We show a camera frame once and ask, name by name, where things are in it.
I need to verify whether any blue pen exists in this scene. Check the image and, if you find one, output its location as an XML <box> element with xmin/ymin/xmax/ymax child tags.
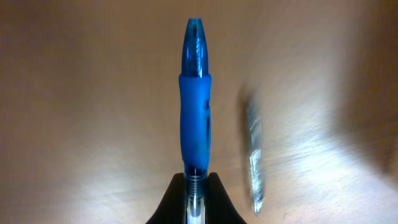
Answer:
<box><xmin>178</xmin><ymin>17</ymin><xmax>212</xmax><ymax>223</ymax></box>

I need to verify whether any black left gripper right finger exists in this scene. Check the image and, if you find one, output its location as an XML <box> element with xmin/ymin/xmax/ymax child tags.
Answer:
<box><xmin>206</xmin><ymin>172</ymin><xmax>246</xmax><ymax>224</ymax></box>

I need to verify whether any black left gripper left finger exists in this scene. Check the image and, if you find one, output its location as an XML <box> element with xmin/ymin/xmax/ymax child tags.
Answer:
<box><xmin>146</xmin><ymin>173</ymin><xmax>186</xmax><ymax>224</ymax></box>

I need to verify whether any dark grey pen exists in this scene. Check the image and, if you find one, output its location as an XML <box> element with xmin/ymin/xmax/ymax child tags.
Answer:
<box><xmin>239</xmin><ymin>88</ymin><xmax>266</xmax><ymax>216</ymax></box>

